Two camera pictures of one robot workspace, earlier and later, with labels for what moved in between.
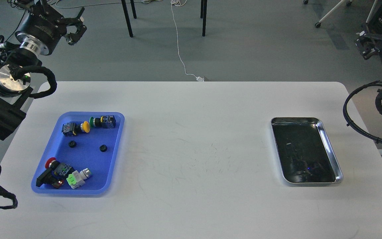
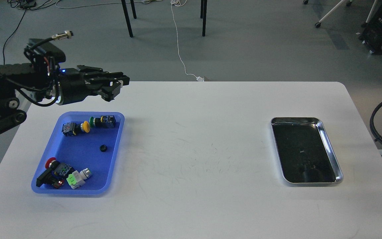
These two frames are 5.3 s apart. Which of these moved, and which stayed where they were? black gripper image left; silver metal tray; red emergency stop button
Moved: black gripper image left
Stayed: silver metal tray; red emergency stop button
